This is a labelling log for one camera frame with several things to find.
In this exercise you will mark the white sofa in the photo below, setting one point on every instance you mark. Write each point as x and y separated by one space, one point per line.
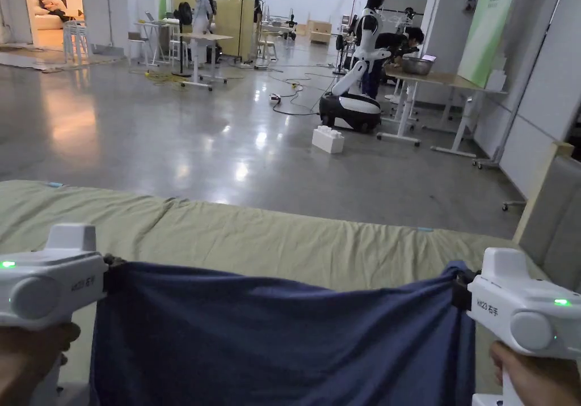
45 20

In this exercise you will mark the person's left hand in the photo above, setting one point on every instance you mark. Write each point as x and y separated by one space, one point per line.
27 356

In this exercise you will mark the black standing fan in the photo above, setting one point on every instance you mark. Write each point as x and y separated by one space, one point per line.
183 13

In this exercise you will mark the large white toy brick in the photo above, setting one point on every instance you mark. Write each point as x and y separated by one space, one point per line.
327 139

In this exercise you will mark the wooden cabinet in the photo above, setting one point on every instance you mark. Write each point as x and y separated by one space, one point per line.
320 31

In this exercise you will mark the dark blue shirt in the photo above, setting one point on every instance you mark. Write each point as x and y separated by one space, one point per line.
272 342

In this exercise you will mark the person's right hand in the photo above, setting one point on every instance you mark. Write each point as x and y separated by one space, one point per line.
544 379

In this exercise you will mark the white and black humanoid robot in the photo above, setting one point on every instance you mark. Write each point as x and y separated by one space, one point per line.
358 102

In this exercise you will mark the stack of white stools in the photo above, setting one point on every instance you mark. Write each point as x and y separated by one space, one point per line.
75 41

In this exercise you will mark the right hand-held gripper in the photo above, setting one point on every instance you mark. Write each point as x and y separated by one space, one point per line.
522 306

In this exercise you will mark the white power strip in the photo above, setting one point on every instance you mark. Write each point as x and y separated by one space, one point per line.
275 98

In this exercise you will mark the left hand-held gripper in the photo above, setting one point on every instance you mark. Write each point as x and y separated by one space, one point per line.
54 279

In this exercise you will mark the bed with pale green sheet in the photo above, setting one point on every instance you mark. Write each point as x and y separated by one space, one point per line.
254 238

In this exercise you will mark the grey padded headboard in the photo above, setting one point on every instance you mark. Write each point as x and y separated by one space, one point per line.
556 224

